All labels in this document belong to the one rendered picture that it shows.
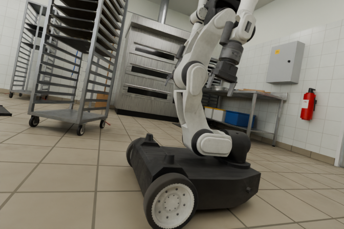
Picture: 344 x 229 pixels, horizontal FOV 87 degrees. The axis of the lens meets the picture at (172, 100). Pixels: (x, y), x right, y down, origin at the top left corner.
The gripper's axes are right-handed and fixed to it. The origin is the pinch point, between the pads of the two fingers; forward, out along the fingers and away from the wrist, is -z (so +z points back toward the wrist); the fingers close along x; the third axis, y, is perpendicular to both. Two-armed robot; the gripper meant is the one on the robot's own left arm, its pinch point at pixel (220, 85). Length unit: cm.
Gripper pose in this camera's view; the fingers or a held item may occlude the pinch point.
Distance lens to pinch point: 80.2
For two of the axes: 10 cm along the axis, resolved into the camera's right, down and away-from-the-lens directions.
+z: 3.1, -9.5, 0.5
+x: -9.0, -3.1, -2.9
